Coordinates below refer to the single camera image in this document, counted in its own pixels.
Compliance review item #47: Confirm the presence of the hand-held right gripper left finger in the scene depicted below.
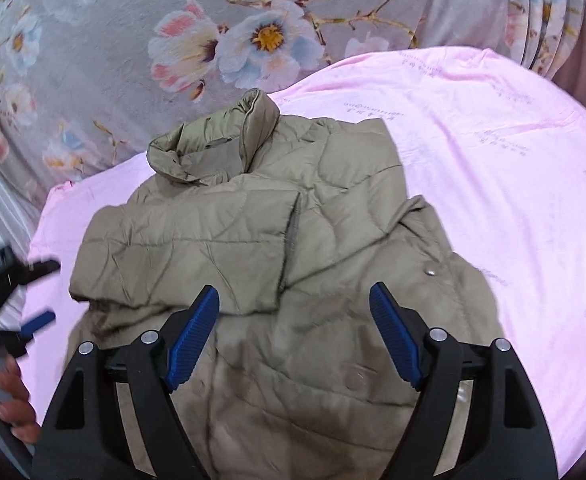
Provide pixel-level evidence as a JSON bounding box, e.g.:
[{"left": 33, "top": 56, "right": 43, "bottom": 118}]
[{"left": 32, "top": 284, "right": 221, "bottom": 480}]

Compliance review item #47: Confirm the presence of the olive quilted puffer jacket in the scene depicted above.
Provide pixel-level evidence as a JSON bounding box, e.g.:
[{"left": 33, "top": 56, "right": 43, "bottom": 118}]
[{"left": 66, "top": 87, "right": 506, "bottom": 480}]

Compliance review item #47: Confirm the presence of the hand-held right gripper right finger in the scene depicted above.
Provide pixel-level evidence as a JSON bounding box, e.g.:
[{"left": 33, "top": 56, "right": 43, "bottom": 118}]
[{"left": 368, "top": 281, "right": 558, "bottom": 480}]

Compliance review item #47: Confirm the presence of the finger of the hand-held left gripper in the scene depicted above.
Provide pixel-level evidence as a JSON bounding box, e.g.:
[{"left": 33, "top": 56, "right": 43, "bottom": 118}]
[
  {"left": 2, "top": 310, "right": 57, "bottom": 357},
  {"left": 10, "top": 258, "right": 62, "bottom": 292}
]

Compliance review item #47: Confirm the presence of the pink bed sheet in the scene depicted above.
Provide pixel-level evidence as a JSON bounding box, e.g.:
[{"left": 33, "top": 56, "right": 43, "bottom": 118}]
[{"left": 27, "top": 46, "right": 586, "bottom": 478}]

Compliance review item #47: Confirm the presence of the grey floral blanket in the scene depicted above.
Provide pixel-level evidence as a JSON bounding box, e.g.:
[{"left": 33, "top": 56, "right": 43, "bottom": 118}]
[{"left": 0, "top": 0, "right": 586, "bottom": 211}]

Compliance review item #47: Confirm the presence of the person's left hand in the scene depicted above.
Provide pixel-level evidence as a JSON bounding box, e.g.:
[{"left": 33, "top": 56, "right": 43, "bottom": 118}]
[{"left": 0, "top": 355, "right": 42, "bottom": 444}]

